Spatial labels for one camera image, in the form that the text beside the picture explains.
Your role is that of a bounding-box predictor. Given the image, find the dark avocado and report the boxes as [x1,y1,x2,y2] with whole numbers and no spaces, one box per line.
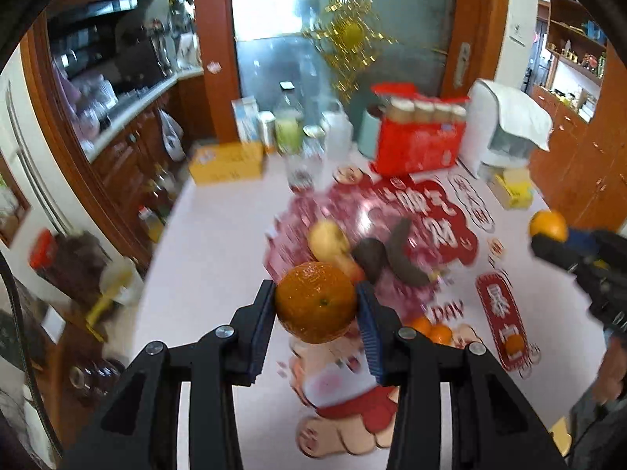
[353,239,391,285]

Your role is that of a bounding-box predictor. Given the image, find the red lid jar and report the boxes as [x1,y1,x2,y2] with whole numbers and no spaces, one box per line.
[29,229,114,305]

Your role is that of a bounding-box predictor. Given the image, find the red apple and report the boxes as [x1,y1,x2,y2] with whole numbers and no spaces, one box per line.
[338,252,368,285]

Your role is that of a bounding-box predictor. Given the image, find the white countertop appliance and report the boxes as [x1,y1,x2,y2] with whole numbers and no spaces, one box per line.
[460,81,535,180]

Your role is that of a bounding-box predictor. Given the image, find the frosted glass door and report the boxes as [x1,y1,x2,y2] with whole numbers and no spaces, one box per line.
[230,0,462,157]

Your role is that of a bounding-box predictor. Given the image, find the white bucket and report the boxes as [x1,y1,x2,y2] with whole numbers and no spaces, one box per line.
[100,259,144,305]

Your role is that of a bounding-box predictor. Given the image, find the wooden display cabinet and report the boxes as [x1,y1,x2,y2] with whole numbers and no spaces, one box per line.
[529,0,627,237]

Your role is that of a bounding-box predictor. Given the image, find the clear drinking glass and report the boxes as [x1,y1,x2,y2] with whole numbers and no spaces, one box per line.
[286,149,324,192]

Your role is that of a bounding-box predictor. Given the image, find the person's right forearm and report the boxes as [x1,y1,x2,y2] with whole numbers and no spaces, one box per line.
[595,330,627,405]

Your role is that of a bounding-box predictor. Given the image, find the clear plastic bag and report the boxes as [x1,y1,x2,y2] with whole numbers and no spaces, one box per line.
[159,110,186,163]

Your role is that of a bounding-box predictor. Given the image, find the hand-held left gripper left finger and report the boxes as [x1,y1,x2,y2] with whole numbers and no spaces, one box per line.
[61,279,278,470]

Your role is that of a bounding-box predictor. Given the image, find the white blue carton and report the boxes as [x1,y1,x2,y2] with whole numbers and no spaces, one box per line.
[231,99,261,146]

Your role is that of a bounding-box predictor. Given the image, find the printed pink tablecloth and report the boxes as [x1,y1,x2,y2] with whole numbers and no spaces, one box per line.
[130,142,604,470]

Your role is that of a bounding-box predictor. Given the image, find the dark overripe banana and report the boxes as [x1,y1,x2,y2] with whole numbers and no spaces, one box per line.
[387,218,442,287]

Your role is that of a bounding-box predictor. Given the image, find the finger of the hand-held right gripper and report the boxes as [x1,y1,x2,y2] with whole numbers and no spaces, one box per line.
[567,228,599,256]
[532,234,589,276]

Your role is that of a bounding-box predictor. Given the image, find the white squeeze bottle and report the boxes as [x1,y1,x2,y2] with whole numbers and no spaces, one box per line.
[321,100,355,160]

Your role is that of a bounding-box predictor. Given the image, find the small glass jar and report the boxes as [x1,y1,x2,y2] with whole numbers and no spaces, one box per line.
[303,125,327,153]

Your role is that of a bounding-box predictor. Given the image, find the white cloth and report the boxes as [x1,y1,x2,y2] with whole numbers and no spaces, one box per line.
[477,78,554,152]

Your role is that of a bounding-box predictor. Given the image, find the yellow tissue pack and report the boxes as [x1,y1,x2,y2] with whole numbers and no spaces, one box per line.
[490,169,535,209]

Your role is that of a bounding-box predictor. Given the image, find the white wall pipe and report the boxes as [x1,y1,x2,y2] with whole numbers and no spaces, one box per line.
[5,81,70,237]

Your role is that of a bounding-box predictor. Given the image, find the wooden kitchen cabinet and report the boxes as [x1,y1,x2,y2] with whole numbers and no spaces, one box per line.
[73,73,207,266]

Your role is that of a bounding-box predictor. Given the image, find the silver door handle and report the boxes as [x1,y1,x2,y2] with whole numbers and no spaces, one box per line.
[453,42,472,87]

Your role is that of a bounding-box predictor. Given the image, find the teal container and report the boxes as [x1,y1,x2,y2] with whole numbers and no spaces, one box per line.
[360,108,388,160]

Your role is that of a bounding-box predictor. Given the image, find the gold door ornament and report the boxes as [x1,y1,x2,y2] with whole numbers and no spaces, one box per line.
[304,0,398,104]

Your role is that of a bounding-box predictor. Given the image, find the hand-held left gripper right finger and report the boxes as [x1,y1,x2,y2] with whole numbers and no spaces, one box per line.
[357,281,570,470]

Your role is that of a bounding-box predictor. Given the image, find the clear bottle green label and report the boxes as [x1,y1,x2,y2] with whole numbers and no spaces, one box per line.
[274,83,306,155]

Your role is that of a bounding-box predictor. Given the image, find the yellow pear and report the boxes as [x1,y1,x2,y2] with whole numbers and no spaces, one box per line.
[308,220,352,266]

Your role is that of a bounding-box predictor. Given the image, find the yellow box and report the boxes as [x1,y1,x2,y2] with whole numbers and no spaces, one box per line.
[188,143,266,186]

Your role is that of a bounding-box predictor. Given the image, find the red paper cup pack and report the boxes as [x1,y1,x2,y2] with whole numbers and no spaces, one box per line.
[370,83,471,175]

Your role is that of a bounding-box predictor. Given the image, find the pink glass bowl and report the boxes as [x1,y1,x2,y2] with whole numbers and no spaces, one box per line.
[265,188,444,320]

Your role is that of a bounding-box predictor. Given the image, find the metal can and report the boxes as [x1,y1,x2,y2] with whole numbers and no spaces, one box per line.
[259,112,276,150]

